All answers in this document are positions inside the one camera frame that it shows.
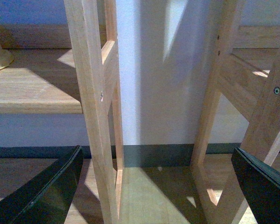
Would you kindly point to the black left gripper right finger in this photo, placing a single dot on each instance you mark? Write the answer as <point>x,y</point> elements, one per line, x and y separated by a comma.
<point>260,185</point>

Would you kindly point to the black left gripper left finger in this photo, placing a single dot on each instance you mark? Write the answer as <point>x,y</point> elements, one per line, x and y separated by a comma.
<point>45,199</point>

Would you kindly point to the left wooden shelf unit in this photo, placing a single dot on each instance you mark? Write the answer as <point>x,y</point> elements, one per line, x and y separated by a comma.
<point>64,69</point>

